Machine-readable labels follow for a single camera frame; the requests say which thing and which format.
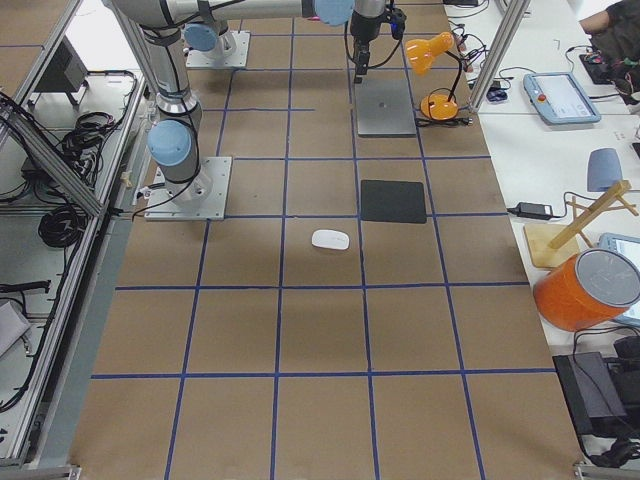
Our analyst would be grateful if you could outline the black mousepad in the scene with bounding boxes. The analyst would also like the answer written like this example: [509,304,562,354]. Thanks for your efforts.
[360,180,427,224]

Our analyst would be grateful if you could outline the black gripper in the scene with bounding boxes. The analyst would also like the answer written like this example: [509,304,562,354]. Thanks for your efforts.
[349,0,404,84]

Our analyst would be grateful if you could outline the grey closed notebook laptop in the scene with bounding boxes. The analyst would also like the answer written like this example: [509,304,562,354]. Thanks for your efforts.
[355,77,416,138]

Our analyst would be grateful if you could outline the wooden stand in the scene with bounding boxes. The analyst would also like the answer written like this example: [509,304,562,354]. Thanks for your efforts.
[524,179,639,269]

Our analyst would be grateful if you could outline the blue teach pendant tablet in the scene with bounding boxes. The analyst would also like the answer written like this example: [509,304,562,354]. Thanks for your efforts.
[523,72,601,125]

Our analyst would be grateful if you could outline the white computer mouse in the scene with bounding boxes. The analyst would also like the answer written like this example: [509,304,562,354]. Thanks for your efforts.
[311,229,350,251]

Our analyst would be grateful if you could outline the black power adapter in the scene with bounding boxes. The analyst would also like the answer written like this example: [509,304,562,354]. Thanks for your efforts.
[513,202,553,220]

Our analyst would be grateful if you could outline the black box device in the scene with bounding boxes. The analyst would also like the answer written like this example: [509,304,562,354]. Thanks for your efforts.
[553,352,629,438]

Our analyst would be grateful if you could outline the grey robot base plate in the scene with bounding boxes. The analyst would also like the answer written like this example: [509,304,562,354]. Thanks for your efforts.
[143,156,232,221]

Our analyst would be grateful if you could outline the orange cylindrical container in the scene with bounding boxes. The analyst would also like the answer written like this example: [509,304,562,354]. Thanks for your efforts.
[533,249,628,332]

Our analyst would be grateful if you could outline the grey blue cap object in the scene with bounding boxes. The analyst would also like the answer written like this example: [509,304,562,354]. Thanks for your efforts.
[587,148,622,192]

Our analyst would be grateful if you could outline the orange desk lamp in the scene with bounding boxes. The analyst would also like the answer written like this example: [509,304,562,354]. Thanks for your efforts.
[405,32,462,122]

